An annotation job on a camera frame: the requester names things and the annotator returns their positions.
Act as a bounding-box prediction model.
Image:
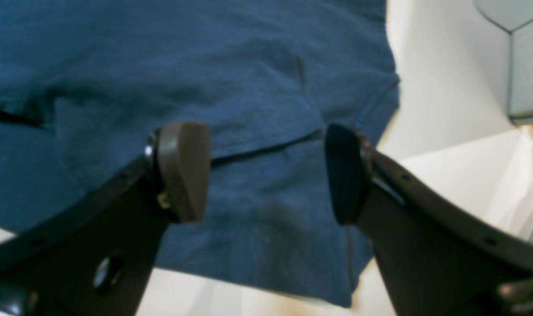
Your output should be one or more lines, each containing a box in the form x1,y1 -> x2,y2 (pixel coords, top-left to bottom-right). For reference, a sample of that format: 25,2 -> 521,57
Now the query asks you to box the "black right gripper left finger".
0,122 -> 211,316

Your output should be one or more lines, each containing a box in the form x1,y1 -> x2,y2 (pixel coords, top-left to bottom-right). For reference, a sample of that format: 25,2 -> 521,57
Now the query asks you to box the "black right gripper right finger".
324,124 -> 533,316

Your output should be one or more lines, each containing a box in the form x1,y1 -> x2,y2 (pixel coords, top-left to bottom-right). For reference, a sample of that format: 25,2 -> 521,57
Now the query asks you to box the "dark blue T-shirt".
0,0 -> 399,308

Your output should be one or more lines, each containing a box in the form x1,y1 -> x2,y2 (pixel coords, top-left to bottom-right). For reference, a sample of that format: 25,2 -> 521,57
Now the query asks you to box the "grey cabinet corner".
474,0 -> 533,126

